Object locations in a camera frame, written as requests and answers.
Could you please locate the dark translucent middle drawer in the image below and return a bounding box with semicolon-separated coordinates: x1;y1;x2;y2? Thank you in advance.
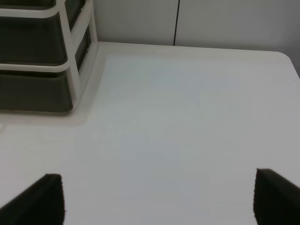
0;15;92;71

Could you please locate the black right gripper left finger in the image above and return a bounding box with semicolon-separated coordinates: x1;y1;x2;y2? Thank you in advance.
0;174;64;225

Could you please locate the dark translucent top drawer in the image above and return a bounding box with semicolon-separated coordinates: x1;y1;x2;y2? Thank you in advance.
0;0;86;29

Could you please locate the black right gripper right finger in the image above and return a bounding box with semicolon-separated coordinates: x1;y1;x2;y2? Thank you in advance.
253;169;300;225

